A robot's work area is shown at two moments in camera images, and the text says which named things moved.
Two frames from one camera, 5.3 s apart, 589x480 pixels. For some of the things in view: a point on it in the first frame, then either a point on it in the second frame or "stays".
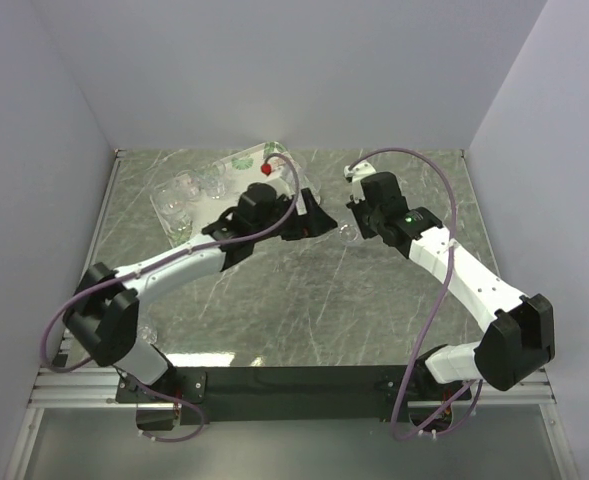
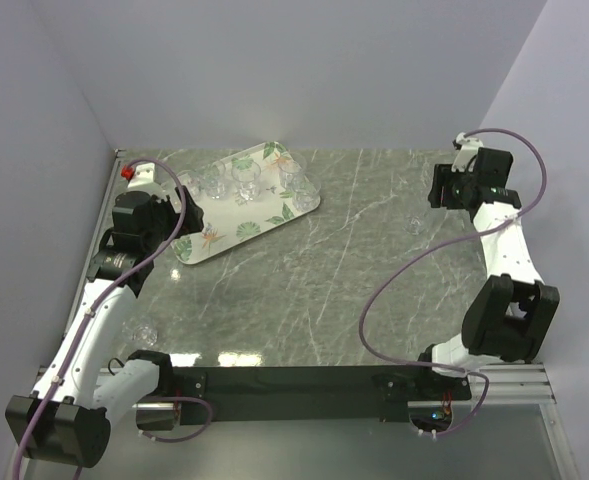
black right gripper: (356, 206) → (443, 177)
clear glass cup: (188, 185) stays
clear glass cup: (349, 234) → (246, 176)
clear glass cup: (147, 333) stays
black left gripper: (313, 223) → (192, 222)
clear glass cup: (214, 180) stays
